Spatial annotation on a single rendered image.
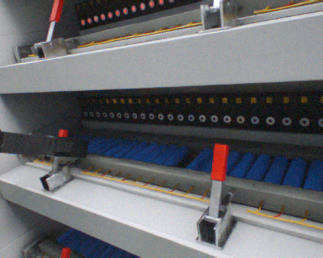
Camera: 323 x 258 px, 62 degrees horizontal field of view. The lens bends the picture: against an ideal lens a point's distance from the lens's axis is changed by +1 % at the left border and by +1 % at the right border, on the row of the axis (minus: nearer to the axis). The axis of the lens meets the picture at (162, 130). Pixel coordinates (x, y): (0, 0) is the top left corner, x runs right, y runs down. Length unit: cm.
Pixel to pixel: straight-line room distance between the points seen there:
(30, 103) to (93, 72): 28
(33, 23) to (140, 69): 37
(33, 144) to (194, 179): 20
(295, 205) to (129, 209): 18
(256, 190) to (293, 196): 3
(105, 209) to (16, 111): 31
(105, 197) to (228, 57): 24
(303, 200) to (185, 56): 17
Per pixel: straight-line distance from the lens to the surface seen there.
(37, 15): 64
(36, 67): 44
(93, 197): 39
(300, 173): 34
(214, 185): 27
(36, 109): 61
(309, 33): 22
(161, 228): 30
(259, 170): 35
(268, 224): 29
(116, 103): 53
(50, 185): 44
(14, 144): 35
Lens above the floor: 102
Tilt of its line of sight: 5 degrees down
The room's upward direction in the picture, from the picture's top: straight up
